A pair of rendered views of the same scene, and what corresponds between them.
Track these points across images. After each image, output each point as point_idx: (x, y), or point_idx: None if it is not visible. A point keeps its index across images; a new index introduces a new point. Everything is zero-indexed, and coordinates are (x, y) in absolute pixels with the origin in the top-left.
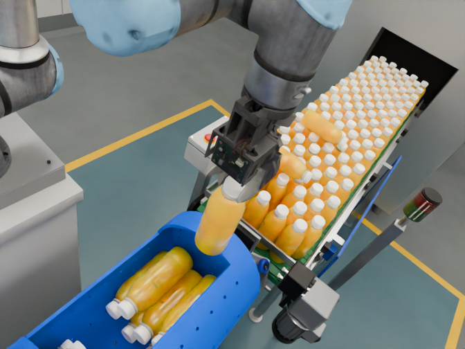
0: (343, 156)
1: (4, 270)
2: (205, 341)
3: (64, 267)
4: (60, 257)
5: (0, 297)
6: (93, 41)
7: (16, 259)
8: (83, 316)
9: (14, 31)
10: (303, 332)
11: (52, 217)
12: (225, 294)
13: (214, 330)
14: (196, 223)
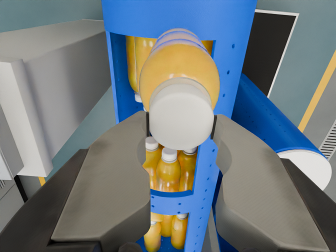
0: None
1: (62, 114)
2: (229, 108)
3: (78, 57)
4: (69, 64)
5: (78, 107)
6: None
7: (58, 107)
8: (129, 112)
9: None
10: None
11: (32, 88)
12: (228, 69)
13: (233, 95)
14: (137, 19)
